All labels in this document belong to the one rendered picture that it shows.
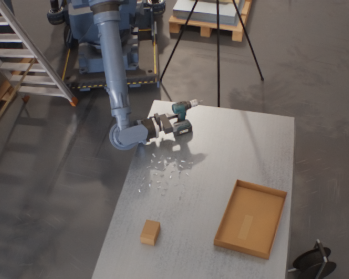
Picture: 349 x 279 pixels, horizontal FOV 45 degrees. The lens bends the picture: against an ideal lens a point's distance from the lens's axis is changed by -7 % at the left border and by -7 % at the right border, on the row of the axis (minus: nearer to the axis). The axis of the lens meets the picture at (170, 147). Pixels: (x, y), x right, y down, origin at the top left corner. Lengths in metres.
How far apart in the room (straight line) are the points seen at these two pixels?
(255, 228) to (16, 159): 2.21
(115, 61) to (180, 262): 1.21
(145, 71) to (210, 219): 1.94
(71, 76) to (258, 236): 2.43
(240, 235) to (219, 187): 0.34
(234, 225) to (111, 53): 1.21
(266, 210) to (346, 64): 2.67
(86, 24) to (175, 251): 2.14
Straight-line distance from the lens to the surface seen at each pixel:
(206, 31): 4.90
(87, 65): 4.08
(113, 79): 2.68
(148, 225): 2.37
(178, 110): 2.72
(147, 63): 4.14
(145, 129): 2.67
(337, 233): 3.32
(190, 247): 2.36
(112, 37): 2.70
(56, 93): 4.06
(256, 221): 2.46
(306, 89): 4.37
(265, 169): 2.70
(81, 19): 3.75
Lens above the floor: 2.68
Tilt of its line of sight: 47 degrees down
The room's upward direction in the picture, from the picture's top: 3 degrees counter-clockwise
